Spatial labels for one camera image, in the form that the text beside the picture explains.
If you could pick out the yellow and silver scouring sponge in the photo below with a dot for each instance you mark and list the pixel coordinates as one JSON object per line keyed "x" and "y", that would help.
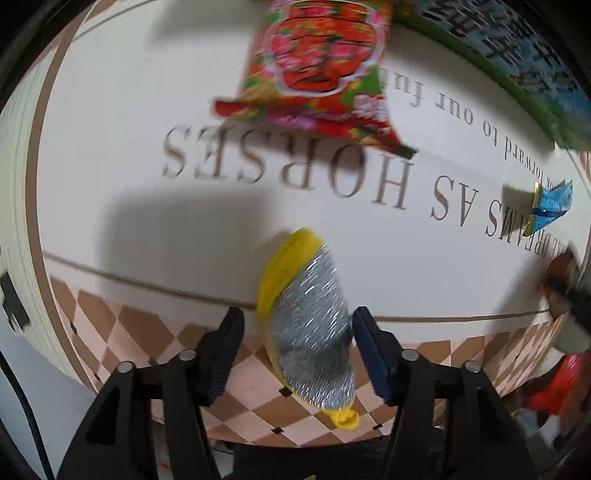
{"x": 308, "y": 323}

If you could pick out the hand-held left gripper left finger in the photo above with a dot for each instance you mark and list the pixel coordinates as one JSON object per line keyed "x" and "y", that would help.
{"x": 220, "y": 359}

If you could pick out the red plastic bag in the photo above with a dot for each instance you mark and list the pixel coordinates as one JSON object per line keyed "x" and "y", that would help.
{"x": 556, "y": 385}

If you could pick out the blue snack packet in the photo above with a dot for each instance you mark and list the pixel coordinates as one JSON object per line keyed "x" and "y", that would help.
{"x": 550, "y": 206}

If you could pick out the red floral fabric pouch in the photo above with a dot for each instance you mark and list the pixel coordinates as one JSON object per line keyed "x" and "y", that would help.
{"x": 318, "y": 69}

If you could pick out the white printed mat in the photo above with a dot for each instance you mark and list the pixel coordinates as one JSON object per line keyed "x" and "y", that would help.
{"x": 277, "y": 194}

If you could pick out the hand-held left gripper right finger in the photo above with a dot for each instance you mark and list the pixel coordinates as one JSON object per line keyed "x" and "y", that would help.
{"x": 373, "y": 356}

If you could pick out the brown furry object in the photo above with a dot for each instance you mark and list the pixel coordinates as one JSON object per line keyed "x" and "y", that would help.
{"x": 561, "y": 281}

